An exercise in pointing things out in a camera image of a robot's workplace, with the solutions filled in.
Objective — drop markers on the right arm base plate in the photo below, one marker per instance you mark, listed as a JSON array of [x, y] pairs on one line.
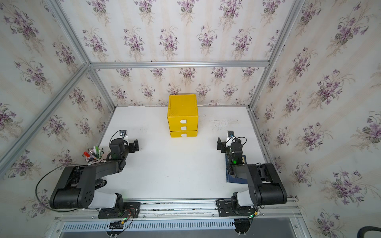
[[227, 208]]

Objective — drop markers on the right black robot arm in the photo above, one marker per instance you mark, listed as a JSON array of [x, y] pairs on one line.
[[264, 184]]

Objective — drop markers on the dark blue book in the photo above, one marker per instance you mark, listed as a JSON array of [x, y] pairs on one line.
[[235, 173]]

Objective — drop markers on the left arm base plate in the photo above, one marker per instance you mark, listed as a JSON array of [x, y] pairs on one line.
[[129, 209]]

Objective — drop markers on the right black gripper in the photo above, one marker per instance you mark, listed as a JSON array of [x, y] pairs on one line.
[[222, 144]]

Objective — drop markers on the yellow plastic drawer cabinet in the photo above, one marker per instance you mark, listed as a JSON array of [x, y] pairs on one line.
[[183, 115]]

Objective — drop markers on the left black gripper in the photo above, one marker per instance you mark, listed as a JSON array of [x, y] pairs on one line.
[[131, 149]]

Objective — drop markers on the aluminium mounting rail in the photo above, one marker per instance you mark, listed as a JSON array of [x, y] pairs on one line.
[[181, 209]]

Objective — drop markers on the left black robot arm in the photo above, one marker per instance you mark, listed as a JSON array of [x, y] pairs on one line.
[[78, 187]]

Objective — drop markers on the pink pen holder cup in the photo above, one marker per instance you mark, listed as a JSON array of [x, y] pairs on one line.
[[94, 155]]

